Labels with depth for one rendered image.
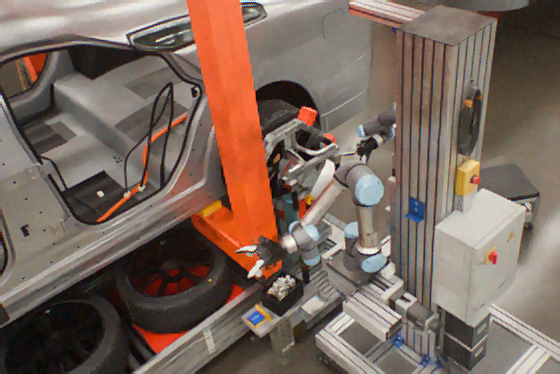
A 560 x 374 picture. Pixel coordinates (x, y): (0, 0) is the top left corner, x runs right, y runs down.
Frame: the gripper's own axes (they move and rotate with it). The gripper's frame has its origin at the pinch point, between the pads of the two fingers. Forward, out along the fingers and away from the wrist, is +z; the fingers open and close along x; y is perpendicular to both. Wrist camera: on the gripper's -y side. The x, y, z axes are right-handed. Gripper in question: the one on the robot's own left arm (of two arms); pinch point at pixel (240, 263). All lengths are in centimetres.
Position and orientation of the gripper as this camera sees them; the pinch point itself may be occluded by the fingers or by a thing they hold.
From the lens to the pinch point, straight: 258.5
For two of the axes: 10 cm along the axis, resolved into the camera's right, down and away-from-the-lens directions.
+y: 2.1, 6.8, 7.0
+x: -3.8, -6.0, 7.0
